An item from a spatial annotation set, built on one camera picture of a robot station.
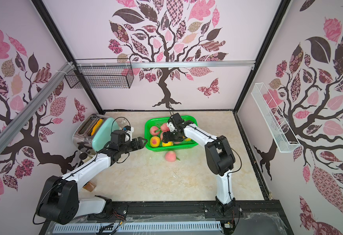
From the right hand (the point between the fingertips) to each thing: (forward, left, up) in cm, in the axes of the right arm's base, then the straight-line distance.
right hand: (168, 141), depth 92 cm
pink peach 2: (-10, -2, -2) cm, 10 cm away
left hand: (-4, +15, +4) cm, 16 cm away
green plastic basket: (+22, +7, -5) cm, 23 cm away
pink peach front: (+10, +11, -2) cm, 15 cm away
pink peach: (+12, +3, -1) cm, 12 cm away
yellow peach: (-4, -1, +3) cm, 5 cm away
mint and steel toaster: (+2, +45, +9) cm, 46 cm away
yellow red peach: (+1, +9, -2) cm, 9 cm away
